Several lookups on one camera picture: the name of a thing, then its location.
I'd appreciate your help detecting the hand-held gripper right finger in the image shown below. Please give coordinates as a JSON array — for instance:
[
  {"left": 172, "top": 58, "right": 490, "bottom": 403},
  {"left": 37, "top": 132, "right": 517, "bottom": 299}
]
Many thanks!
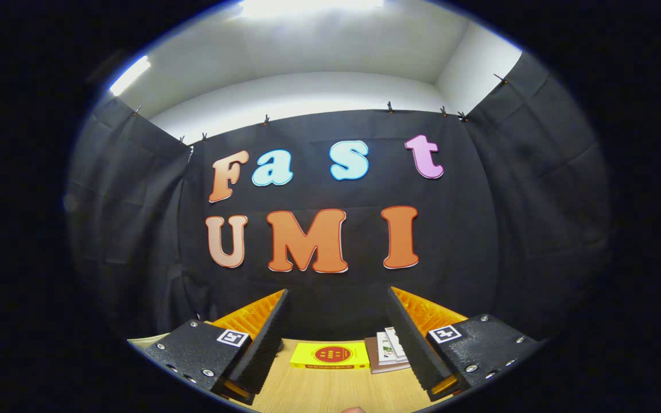
[{"left": 387, "top": 286, "right": 542, "bottom": 402}]

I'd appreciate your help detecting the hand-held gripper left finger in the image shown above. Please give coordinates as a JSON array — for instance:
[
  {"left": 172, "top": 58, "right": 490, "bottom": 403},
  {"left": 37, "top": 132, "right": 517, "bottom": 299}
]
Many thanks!
[{"left": 143, "top": 289, "right": 293, "bottom": 407}]

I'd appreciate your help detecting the beige fabric storage box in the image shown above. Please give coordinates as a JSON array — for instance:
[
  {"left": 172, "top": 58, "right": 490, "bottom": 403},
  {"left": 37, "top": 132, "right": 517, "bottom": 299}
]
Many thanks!
[{"left": 129, "top": 333, "right": 172, "bottom": 349}]

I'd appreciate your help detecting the yellow box with red label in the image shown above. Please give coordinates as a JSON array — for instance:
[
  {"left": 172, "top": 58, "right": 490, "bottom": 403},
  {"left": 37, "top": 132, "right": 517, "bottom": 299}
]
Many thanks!
[{"left": 290, "top": 342, "right": 370, "bottom": 370}]

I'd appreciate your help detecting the white illustrated book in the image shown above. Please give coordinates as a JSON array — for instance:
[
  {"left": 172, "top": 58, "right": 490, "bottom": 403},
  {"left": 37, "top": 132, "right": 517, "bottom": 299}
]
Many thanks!
[
  {"left": 376, "top": 332, "right": 398, "bottom": 365},
  {"left": 385, "top": 327, "right": 409, "bottom": 362}
]

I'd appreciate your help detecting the row of small cloth clips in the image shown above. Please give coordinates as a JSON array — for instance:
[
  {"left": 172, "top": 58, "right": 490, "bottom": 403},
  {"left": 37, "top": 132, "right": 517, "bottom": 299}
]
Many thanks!
[{"left": 131, "top": 73, "right": 509, "bottom": 144}]

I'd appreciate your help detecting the ceiling light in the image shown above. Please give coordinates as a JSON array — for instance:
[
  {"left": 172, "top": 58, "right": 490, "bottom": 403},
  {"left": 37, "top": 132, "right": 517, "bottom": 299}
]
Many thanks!
[{"left": 108, "top": 55, "right": 152, "bottom": 97}]

